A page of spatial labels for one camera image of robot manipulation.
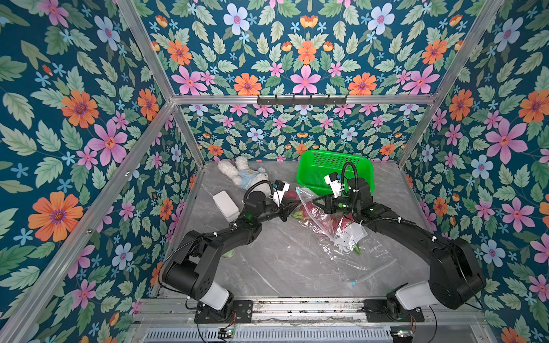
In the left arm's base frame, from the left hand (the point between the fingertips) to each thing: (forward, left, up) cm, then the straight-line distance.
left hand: (300, 201), depth 81 cm
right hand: (+1, -7, +1) cm, 7 cm away
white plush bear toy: (+26, +27, -11) cm, 39 cm away
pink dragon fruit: (-5, -4, -1) cm, 7 cm away
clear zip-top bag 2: (-16, -23, -18) cm, 33 cm away
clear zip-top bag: (-10, -9, -13) cm, 19 cm away
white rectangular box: (+10, +33, -15) cm, 38 cm away
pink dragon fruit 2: (-4, -16, -12) cm, 20 cm away
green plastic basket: (+35, -12, -17) cm, 41 cm away
